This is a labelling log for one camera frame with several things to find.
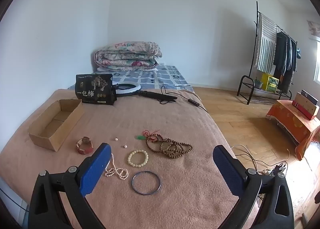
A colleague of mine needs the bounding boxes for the yellow plastic crate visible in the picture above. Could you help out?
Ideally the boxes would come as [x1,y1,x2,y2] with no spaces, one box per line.
[261,73,280,93]

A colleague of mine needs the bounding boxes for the black snack bag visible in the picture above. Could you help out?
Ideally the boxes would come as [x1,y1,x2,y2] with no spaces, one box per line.
[76,73,117,106]

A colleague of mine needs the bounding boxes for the pink pearl necklace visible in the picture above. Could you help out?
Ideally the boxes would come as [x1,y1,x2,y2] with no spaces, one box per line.
[104,153,129,180]

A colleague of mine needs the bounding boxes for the dark thin bangle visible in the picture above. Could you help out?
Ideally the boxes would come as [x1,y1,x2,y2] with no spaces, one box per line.
[131,171,161,196]

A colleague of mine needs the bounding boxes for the blue checked bed sheet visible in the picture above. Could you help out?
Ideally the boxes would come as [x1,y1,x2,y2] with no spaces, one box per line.
[91,64,195,93]

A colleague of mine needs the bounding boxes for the brown fleece blanket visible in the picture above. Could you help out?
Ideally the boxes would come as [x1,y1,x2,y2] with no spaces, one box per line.
[0,89,250,229]

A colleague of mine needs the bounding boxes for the black metal clothes rack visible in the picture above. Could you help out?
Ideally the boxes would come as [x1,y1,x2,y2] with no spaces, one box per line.
[237,1,299,105]

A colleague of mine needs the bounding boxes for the white floor cables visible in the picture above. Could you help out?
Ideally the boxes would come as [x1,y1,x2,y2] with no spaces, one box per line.
[231,144,290,177]

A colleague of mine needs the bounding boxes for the dark hanging coat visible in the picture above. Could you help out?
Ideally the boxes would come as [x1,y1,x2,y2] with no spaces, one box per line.
[273,32,293,93]

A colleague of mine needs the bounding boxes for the bright window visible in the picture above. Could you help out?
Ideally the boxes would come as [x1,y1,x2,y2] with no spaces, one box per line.
[314,37,320,82]

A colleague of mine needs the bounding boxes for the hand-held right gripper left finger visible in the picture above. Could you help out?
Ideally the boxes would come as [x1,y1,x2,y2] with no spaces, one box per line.
[28,142,112,229]

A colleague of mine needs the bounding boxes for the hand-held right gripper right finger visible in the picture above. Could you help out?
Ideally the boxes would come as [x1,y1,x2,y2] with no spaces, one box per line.
[212,145,295,229]

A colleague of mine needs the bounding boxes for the dark flat box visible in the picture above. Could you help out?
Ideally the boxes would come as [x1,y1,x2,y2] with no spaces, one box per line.
[301,90,319,106]

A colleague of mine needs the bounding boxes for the red cord green pendant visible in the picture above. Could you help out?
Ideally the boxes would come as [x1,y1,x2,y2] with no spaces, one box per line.
[136,129,161,142]

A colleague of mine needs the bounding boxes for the black folded tripod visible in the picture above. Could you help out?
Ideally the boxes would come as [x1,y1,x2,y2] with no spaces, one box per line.
[139,90,178,102]

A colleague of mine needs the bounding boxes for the red strap wristwatch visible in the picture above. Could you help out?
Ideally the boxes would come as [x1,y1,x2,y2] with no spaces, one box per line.
[76,137,94,155]

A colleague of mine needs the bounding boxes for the white ring light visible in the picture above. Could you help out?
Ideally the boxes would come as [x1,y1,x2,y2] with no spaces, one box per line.
[112,83,144,98]

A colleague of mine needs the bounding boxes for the cream bead bracelet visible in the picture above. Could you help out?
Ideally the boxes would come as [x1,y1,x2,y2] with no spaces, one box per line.
[127,150,149,168]

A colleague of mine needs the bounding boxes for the striped grey towel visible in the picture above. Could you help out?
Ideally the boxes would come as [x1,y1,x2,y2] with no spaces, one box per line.
[254,13,278,72]

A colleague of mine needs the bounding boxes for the black cable with switch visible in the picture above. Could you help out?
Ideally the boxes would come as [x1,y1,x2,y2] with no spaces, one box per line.
[160,85,208,113]

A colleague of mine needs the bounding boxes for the floral window valance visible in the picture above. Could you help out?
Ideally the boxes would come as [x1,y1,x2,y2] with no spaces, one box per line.
[307,19,320,36]

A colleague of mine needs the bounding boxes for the red flat box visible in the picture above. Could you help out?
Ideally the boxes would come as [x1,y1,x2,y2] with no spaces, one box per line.
[292,101,316,120]

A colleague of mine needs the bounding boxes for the cardboard box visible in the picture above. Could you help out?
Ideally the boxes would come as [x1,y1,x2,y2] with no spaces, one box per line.
[28,99,85,153]

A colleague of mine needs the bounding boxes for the folded floral quilt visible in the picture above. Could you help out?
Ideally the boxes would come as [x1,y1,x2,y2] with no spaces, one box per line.
[94,42,162,71]

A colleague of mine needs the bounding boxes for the brown wooden bead necklace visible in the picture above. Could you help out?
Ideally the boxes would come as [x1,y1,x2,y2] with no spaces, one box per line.
[146,133,193,160]

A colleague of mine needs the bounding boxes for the tan gift box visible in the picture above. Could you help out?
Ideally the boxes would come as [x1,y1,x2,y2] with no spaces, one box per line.
[294,92,320,117]

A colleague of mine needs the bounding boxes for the orange cloth covered table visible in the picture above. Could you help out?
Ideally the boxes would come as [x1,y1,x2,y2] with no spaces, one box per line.
[266,99,320,161]

